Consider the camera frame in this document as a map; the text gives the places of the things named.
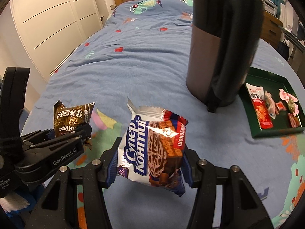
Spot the brown gold snack packet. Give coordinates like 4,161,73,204
53,100,95,137

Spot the blue white wafer packet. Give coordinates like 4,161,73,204
117,100,188,196

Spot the red spicy snack packet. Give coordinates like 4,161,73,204
288,113,301,128

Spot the tall red white snack pouch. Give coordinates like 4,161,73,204
246,83,273,129

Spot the blue gloved left hand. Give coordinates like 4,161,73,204
1,184,46,228

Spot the blue cartoon bedspread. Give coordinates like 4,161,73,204
23,0,304,228

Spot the green tray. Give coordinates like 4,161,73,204
239,67,304,138

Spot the small red brown candy packet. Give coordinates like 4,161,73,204
275,101,286,112

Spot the small olive gold packet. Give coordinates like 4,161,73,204
287,98,296,113

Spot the white wardrobe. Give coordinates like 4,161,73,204
0,0,104,110

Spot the pink white candy bag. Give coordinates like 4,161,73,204
279,88,299,116

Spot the black cylindrical bin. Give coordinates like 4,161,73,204
186,0,264,113

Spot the wooden drawer cabinet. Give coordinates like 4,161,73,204
260,11,283,50

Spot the white printer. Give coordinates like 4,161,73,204
262,0,278,17

